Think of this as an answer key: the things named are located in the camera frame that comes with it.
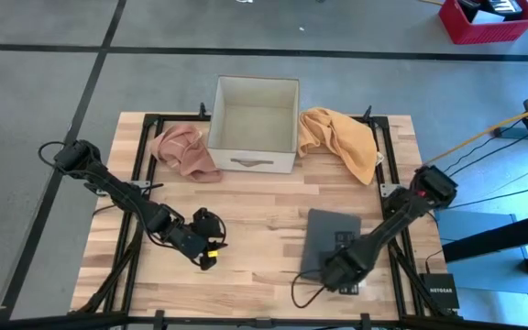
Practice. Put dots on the black Netgear network switch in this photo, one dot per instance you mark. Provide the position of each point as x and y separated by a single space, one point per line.
440 291

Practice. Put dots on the red plastic crate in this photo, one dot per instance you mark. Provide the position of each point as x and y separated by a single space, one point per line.
488 32

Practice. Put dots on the black rig strut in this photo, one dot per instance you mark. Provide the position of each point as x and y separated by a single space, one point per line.
498 238

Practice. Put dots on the black metal table frame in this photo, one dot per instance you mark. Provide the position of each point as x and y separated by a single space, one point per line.
172 118

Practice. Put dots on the grey floor platform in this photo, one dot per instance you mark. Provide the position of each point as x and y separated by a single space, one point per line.
484 275

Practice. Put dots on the beige fabric storage box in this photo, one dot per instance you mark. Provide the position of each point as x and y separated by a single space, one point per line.
255 128

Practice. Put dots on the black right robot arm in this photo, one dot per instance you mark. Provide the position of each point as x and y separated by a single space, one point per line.
397 220

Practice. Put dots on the black metal crossbeam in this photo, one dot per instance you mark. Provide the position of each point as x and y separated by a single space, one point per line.
62 321

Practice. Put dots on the dark grey waffle towel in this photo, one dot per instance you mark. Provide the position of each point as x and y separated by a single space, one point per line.
328 229

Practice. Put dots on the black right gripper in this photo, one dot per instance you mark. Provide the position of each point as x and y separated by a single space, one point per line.
344 272

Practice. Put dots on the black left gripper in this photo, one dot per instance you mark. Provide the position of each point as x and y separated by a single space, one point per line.
193 243

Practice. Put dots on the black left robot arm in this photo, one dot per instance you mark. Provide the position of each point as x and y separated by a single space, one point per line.
122 197

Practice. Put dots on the orange-yellow towel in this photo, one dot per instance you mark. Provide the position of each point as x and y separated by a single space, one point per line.
342 137

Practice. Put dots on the black table clamp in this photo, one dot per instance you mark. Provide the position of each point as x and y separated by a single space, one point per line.
367 113
202 110

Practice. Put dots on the pink towel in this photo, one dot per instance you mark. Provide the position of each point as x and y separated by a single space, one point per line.
183 151

